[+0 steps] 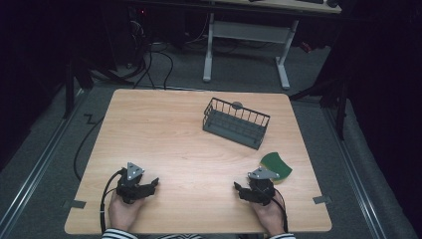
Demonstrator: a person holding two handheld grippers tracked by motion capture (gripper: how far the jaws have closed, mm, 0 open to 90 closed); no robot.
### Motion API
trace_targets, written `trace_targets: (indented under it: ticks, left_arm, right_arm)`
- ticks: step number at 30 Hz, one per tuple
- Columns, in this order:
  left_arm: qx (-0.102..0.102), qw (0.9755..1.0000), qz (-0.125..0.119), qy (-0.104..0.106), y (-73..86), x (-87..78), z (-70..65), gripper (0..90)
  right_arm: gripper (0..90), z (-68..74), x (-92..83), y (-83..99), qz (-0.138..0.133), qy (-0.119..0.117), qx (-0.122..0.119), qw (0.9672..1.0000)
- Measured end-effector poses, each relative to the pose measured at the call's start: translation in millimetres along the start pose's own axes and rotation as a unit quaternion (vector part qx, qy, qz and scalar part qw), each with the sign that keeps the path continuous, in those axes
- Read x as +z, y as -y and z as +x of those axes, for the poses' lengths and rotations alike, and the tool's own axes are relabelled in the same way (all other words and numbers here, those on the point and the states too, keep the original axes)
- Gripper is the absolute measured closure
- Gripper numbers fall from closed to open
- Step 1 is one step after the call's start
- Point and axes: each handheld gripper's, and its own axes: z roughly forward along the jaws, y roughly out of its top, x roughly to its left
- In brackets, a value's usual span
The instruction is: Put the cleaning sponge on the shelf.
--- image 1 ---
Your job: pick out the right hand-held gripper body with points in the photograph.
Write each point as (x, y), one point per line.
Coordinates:
(262, 186)

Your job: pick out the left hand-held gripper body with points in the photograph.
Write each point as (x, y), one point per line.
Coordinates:
(132, 181)

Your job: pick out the person's right hand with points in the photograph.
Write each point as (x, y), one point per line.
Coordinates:
(270, 217)

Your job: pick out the person's left hand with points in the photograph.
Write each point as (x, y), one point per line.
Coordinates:
(123, 213)

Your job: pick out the green and yellow sponge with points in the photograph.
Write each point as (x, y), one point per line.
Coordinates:
(275, 163)

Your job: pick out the grey tape piece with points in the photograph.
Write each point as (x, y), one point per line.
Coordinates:
(78, 204)
(322, 199)

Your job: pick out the grey round disc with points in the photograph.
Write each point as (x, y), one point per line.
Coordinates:
(237, 105)

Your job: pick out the black metal stand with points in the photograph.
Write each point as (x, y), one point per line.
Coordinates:
(335, 93)
(71, 83)

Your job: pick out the small red object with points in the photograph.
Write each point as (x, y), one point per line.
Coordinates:
(306, 47)

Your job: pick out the white desk with metal legs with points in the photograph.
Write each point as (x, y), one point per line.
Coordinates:
(249, 31)

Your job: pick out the black keyboard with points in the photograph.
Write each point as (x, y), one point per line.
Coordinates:
(310, 1)

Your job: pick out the black computer mouse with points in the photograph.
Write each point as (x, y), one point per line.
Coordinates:
(332, 3)

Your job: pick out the metal floor rail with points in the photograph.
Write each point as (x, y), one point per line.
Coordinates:
(360, 179)
(31, 172)

